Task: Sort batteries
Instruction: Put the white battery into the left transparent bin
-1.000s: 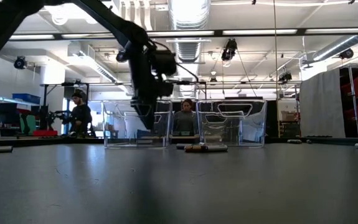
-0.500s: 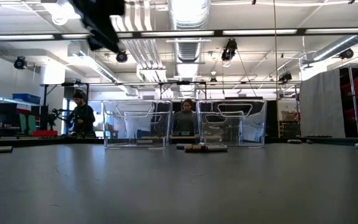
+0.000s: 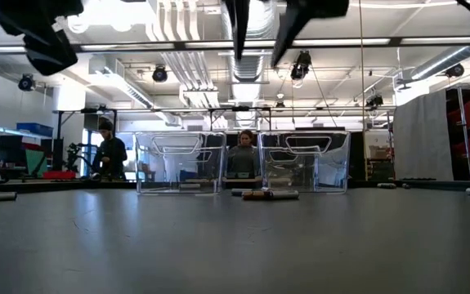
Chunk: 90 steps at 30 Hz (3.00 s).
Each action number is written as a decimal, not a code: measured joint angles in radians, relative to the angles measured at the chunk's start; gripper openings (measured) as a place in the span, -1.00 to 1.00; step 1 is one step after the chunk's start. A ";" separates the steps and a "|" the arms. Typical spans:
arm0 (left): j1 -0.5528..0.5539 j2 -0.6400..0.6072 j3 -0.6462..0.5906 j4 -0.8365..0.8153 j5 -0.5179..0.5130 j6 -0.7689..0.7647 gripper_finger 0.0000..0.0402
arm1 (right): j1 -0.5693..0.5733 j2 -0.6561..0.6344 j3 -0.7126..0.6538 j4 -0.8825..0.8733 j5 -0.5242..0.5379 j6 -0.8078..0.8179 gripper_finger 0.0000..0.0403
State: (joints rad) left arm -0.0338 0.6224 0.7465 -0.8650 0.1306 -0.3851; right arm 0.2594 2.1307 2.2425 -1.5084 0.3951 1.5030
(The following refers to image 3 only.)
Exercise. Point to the silver ribbed ceiling duct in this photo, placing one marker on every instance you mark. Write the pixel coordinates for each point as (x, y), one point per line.
(249, 69)

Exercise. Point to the black overhead frame beam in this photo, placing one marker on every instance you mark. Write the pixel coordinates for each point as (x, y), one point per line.
(394, 41)

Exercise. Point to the person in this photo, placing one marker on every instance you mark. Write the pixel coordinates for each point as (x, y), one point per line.
(112, 155)
(243, 159)

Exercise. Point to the red tray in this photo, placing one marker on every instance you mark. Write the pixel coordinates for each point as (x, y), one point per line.
(59, 175)

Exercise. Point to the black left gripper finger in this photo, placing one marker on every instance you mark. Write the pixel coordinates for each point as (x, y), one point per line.
(50, 53)

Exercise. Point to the black table edge rail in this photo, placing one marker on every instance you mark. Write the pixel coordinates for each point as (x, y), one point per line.
(34, 185)

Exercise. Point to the white background table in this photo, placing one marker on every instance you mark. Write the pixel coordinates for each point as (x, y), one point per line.
(5, 131)

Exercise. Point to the black background robot arm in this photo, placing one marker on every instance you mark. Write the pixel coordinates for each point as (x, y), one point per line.
(73, 153)

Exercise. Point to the white rectangular air duct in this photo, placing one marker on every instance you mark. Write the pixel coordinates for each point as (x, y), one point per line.
(116, 77)

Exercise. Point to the black background workstation frame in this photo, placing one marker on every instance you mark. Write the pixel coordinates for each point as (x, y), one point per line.
(238, 108)

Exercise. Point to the white ceiling pipe bundle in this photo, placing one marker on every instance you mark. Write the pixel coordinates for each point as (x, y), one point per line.
(185, 69)

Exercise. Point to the metal rack post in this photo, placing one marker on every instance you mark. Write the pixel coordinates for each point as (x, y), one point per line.
(465, 134)

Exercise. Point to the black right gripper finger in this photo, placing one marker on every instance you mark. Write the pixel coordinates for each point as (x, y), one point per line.
(296, 12)
(238, 20)

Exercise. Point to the clear plastic bin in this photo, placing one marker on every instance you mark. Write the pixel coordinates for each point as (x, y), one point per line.
(304, 163)
(177, 163)

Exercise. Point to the green background object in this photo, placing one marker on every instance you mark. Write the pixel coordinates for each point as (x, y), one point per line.
(36, 163)

